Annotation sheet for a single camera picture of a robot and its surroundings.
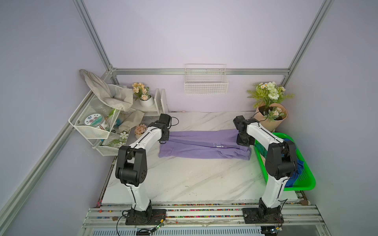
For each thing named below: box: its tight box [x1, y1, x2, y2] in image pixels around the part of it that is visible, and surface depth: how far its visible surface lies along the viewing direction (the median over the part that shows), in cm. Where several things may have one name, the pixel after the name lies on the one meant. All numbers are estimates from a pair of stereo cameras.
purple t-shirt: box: [158, 129, 252, 161], surface depth 100 cm
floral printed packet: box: [102, 128, 131, 148], surface depth 87 cm
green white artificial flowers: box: [246, 81, 295, 122], surface depth 91 cm
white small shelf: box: [130, 88, 169, 117], surface depth 103 cm
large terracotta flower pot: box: [254, 102, 288, 132], surface depth 97 cm
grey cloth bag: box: [79, 69, 134, 112], surface depth 76 cm
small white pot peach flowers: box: [131, 82, 155, 108], surface depth 98 cm
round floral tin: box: [84, 113, 105, 128], surface depth 67 cm
